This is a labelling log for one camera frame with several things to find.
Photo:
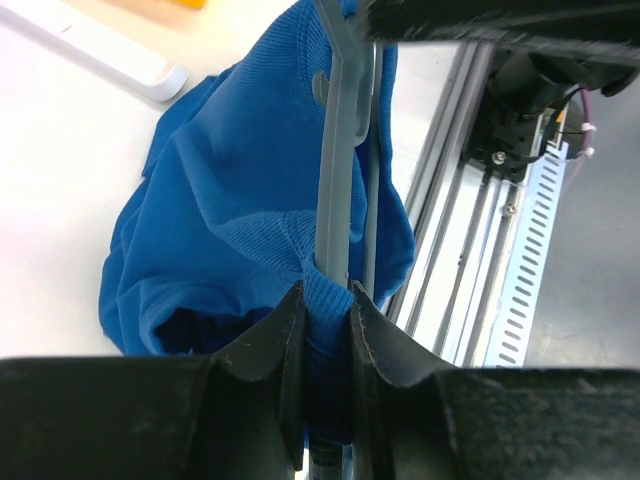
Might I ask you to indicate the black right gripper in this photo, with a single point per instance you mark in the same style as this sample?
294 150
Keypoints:
570 27

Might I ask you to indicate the blue tank top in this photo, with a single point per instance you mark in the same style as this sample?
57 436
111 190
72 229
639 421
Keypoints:
223 222

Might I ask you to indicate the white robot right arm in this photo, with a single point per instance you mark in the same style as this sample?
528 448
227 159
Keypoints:
545 53

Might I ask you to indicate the slate blue hanger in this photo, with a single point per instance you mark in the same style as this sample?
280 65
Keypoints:
351 94

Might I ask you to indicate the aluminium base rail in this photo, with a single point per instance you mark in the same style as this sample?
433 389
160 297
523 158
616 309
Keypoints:
455 301

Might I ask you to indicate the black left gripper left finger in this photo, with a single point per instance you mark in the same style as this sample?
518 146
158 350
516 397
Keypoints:
235 414

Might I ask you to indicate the slotted grey cable duct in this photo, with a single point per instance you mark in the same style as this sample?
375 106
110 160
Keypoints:
535 217

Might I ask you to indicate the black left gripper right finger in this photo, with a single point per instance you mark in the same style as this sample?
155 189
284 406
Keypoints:
418 417

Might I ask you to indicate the white clothes rack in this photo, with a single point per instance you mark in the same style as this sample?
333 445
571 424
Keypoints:
97 47

